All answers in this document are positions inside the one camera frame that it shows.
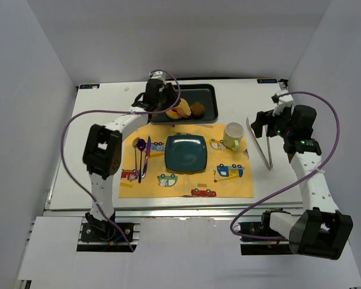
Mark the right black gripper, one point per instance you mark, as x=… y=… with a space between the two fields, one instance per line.
x=266 y=119

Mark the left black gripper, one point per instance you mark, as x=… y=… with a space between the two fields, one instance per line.
x=167 y=97

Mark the brown chocolate muffin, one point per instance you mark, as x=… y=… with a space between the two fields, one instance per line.
x=197 y=109

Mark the metal tongs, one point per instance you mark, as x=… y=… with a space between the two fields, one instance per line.
x=264 y=150

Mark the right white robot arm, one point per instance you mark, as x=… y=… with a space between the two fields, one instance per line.
x=322 y=230

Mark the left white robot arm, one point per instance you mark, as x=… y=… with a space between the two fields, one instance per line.
x=103 y=150

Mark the bread slice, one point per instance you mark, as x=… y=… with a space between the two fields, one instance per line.
x=183 y=109

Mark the glazed donut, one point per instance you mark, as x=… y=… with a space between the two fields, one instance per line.
x=173 y=115

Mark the pale green mug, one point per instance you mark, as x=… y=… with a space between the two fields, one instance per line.
x=233 y=134

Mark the black baking tray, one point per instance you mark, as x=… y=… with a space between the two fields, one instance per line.
x=192 y=93

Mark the purple knife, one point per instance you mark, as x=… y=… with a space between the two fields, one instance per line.
x=147 y=155

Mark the purple spoon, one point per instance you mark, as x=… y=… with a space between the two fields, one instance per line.
x=141 y=145

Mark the yellow vehicle print placemat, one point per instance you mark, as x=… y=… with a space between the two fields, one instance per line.
x=227 y=174

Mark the teal square plate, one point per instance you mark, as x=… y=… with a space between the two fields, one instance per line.
x=186 y=153

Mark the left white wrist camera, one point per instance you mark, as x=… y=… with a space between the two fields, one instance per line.
x=158 y=74

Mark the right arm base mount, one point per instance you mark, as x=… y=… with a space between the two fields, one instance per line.
x=255 y=247

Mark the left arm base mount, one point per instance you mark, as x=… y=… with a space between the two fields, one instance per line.
x=94 y=240

